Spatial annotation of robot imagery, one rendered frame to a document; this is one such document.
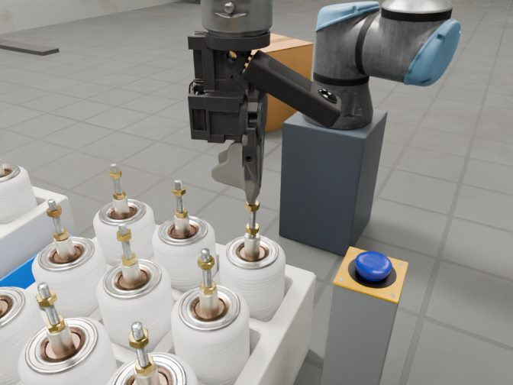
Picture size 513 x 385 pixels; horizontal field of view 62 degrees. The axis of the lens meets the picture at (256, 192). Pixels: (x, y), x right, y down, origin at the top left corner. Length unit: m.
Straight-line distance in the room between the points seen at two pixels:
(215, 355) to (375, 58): 0.57
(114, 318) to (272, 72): 0.36
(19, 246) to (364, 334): 0.65
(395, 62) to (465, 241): 0.53
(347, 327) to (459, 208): 0.82
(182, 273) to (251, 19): 0.38
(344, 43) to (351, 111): 0.14
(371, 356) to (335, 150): 0.47
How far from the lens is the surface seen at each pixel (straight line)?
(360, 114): 0.91
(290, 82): 0.47
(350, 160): 0.89
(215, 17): 0.46
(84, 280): 0.65
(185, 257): 0.64
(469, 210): 1.30
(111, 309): 0.58
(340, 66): 0.88
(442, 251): 1.11
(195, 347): 0.52
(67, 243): 0.65
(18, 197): 0.93
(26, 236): 0.92
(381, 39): 0.82
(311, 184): 0.95
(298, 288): 0.67
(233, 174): 0.52
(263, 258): 0.60
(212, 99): 0.48
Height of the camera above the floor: 0.64
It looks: 31 degrees down
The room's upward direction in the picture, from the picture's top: straight up
